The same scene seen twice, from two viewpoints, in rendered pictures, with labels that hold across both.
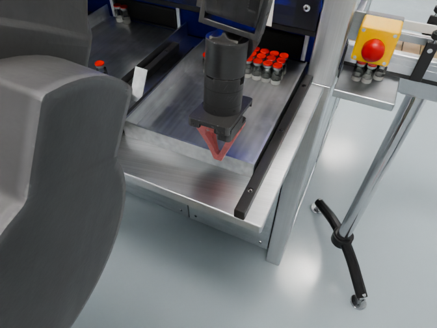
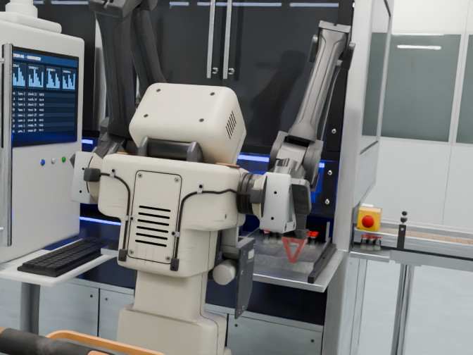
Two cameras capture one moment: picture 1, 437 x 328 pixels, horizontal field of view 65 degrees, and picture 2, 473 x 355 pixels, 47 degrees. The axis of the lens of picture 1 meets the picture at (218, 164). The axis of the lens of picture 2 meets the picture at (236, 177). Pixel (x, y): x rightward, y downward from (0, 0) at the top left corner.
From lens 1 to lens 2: 1.17 m
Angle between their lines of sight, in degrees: 40
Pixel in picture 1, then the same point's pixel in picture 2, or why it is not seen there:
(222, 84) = not seen: hidden behind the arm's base
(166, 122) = not seen: hidden behind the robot
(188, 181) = (276, 274)
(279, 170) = (326, 272)
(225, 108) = (299, 224)
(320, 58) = (339, 232)
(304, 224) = not seen: outside the picture
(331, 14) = (341, 204)
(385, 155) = (400, 321)
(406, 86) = (396, 255)
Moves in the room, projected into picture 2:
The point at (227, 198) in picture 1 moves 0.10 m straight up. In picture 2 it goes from (301, 278) to (304, 244)
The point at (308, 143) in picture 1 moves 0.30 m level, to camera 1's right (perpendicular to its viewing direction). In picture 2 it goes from (338, 300) to (421, 302)
